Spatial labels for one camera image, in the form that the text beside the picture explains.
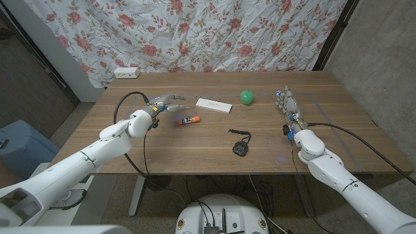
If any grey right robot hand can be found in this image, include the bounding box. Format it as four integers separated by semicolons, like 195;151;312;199
275;85;309;133

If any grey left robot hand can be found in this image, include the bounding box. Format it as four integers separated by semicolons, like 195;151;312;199
142;94;190;118

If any green ball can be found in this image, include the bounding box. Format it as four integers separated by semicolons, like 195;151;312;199
240;90;255;106

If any white power strip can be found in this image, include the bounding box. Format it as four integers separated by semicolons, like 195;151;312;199
113;66;141;79

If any flat white rectangular box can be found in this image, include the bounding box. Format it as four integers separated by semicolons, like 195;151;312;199
195;97;233;114

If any floral rose print curtain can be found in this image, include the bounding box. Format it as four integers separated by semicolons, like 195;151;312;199
24;0;348;88

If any round black floor fan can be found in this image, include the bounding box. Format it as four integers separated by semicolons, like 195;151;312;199
144;174;172;191

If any black backdrop stand pole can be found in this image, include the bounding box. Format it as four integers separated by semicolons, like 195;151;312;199
312;0;360;72

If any metal table leg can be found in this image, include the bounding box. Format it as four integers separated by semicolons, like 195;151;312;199
128;174;147;218
294;174;315;218

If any white robot torso base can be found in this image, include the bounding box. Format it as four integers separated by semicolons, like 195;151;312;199
174;194;270;234

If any grey sneaker shoe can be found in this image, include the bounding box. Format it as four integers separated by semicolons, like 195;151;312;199
48;188;88;211

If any blue plastic bin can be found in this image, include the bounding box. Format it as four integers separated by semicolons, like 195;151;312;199
0;119;61;179

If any white robot head rim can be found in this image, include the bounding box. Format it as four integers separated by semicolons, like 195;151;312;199
0;225;133;234

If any person bare leg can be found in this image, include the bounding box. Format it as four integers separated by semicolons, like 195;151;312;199
0;159;22;189

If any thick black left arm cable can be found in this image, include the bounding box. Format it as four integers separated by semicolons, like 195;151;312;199
112;91;186;205

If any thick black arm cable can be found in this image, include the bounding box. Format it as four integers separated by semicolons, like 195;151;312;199
307;122;416;186
112;91;186;205

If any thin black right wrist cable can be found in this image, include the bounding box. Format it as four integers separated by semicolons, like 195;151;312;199
290;138;337;234

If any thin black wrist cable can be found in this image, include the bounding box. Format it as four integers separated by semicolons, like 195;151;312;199
142;131;153;183
290;138;337;234

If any thin black left wrist cable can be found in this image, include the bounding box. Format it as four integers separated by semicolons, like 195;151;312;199
142;131;153;183

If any black stopwatch with cord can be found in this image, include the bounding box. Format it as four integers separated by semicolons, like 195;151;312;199
227;128;252;157

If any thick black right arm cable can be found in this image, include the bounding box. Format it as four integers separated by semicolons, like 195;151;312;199
307;122;416;186

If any black floor cable tangle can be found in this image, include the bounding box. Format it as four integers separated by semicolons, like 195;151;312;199
185;175;277;228

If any white floor cable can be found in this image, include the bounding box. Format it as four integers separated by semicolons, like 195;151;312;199
248;175;289;234

